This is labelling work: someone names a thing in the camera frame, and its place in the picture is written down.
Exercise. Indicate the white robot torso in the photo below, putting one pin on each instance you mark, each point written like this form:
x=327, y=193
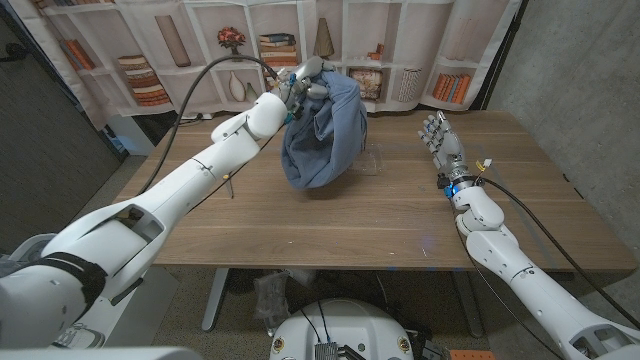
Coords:
x=345, y=325

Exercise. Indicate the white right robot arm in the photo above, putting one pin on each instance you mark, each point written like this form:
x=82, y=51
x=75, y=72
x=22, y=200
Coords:
x=535, y=290

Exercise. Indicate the white grey bin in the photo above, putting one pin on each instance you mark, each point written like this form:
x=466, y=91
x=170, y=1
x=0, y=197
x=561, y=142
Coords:
x=27, y=247

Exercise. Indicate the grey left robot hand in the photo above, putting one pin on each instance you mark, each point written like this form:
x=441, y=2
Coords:
x=310, y=75

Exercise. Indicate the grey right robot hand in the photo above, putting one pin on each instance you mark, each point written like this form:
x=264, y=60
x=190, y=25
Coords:
x=450, y=150

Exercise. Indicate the orange box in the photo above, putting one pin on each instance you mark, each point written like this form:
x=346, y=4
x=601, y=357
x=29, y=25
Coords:
x=470, y=355

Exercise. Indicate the blue hoodie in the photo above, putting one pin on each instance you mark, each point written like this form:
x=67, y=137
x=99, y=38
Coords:
x=325, y=145

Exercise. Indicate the clear plastic bag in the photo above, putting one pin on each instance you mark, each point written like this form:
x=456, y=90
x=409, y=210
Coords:
x=270, y=297

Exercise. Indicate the white power strip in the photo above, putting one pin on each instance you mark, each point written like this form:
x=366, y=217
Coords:
x=195, y=116

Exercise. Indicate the white cabinet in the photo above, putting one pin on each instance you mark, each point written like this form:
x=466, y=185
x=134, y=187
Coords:
x=132, y=137

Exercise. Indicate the printed bookshelf backdrop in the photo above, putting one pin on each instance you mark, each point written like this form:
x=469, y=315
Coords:
x=430, y=50

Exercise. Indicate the clear plastic clamshell container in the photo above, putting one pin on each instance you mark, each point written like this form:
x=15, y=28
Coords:
x=372, y=162

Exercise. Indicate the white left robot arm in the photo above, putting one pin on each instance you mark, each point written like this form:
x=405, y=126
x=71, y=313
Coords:
x=150, y=210

